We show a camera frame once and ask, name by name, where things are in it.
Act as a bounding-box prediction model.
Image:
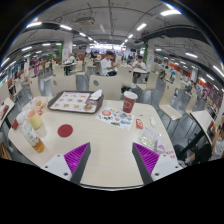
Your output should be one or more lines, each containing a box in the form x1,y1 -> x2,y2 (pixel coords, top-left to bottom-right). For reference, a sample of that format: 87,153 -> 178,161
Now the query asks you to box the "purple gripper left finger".
42,143 -> 91,184

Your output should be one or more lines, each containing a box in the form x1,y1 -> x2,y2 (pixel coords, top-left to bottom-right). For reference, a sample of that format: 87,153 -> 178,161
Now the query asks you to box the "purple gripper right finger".
132,143 -> 182,185

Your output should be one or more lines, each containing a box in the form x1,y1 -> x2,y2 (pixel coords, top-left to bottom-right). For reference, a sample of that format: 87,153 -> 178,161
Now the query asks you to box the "clear plastic bag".
138,127 -> 165,154

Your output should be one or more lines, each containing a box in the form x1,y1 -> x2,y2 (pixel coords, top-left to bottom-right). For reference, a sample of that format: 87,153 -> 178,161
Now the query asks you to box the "red round coaster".
58,124 -> 73,138

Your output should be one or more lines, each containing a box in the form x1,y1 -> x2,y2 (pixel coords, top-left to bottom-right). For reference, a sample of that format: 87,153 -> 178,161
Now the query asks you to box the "small red packet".
136,119 -> 143,129

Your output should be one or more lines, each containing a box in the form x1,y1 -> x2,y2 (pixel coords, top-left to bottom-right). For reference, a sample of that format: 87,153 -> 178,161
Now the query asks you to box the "colourful paper leaflet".
96,106 -> 134,131

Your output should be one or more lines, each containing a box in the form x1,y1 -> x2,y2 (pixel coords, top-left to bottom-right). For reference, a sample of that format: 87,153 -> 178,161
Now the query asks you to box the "person at right edge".
184,123 -> 224,165

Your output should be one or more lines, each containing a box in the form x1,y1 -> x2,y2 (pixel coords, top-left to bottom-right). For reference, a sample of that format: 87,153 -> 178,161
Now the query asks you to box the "yellow drink cup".
27,109 -> 42,130

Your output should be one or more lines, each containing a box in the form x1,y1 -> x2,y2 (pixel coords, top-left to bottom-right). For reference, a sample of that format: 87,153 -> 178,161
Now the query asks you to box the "plastic tea bottle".
16,113 -> 44,153

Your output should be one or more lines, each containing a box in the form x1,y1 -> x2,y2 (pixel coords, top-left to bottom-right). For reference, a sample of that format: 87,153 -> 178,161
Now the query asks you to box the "brown food tray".
48,91 -> 104,114

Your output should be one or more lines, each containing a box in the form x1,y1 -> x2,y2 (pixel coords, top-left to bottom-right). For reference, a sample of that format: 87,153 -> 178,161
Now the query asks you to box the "neighbouring table right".
177,110 -> 214,158

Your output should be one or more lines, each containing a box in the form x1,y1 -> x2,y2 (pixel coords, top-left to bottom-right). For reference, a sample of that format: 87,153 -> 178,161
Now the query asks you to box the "clear plastic food wrapper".
22,96 -> 48,112

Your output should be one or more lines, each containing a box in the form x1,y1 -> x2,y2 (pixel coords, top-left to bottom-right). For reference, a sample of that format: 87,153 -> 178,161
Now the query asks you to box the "red paper cup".
123,91 -> 138,113

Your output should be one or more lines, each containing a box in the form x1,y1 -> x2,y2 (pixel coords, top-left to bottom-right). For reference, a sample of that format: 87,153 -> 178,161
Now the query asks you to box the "white crumpled napkin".
90,89 -> 102,100

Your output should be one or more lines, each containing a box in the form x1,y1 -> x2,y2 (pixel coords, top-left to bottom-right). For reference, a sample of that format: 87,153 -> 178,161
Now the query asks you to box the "beige chair right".
159,83 -> 182,120

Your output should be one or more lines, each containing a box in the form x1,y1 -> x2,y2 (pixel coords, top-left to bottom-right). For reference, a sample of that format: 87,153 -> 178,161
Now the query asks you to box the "beige chair left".
50,75 -> 76,96

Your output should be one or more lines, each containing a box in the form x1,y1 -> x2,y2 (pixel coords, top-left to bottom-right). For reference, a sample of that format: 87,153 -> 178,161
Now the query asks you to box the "beige chair behind table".
89,75 -> 122,101

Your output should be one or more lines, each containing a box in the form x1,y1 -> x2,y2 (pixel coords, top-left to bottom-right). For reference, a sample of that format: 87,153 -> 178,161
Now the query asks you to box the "man in white shirt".
101,51 -> 117,76

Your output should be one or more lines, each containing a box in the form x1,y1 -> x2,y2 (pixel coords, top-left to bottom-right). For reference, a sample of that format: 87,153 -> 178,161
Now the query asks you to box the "seated person with phone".
132,56 -> 146,84

